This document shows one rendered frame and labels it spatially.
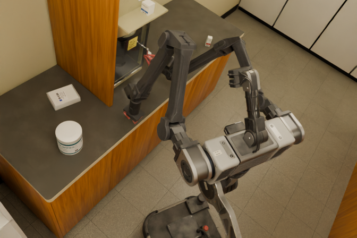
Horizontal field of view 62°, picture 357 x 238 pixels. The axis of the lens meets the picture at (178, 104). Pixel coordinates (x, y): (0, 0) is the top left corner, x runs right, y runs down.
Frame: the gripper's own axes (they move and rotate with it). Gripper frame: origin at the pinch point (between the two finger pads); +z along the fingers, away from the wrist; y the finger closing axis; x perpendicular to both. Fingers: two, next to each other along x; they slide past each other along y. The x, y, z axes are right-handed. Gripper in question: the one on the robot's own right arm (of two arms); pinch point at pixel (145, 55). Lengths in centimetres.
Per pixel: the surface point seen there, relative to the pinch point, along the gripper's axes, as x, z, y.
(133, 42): -13.3, 4.1, 9.4
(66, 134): 5, -9, 70
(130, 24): -36.5, -2.0, 20.7
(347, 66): 97, -130, -285
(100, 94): 14.9, 4.3, 34.7
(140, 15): -36.5, -0.2, 11.6
